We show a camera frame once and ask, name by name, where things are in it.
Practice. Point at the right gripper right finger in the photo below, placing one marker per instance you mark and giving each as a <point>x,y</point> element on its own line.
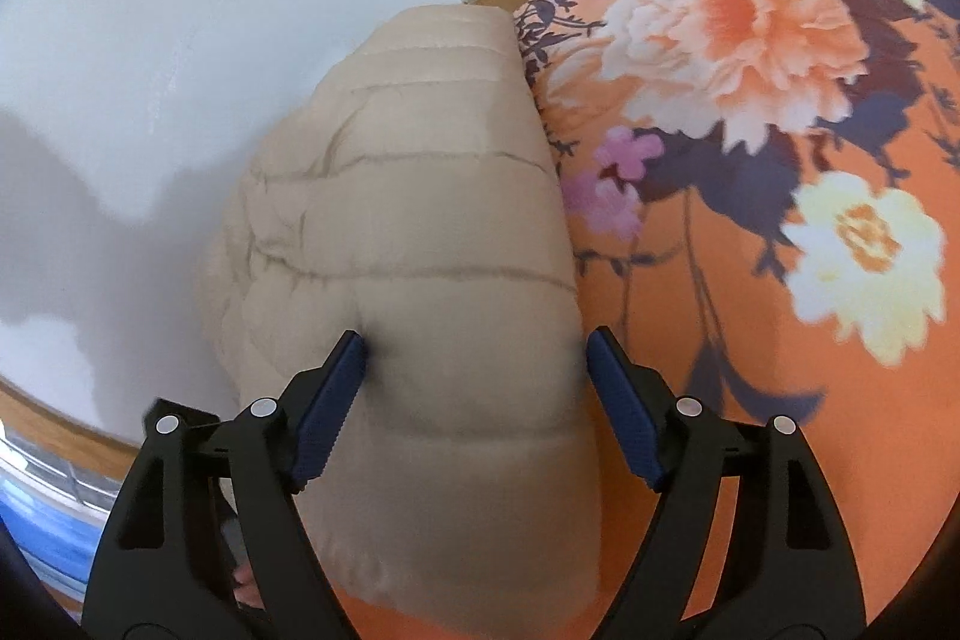
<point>746,541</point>

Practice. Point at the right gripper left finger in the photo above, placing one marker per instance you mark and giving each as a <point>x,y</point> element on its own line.
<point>204,539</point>

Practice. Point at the beige puffer jacket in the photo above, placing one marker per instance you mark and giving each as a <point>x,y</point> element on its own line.
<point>413,200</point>

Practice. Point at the blue plastic storage box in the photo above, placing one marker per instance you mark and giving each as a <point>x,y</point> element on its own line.
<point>55,511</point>

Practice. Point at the orange floral blanket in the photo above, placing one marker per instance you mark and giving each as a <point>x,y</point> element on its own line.
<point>762,197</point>

